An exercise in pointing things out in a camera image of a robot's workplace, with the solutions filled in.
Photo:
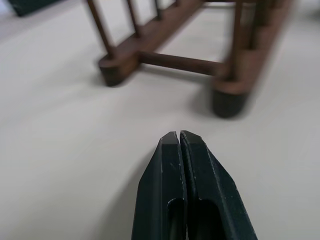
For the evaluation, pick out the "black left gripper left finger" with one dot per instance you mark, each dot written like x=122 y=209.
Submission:
x=155 y=190

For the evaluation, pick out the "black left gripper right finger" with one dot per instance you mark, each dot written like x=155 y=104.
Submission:
x=215 y=195

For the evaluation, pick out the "brown wooden dish rack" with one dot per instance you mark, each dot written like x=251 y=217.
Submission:
x=175 y=60

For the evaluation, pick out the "dark green plate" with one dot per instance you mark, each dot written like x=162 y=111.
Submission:
x=22 y=6

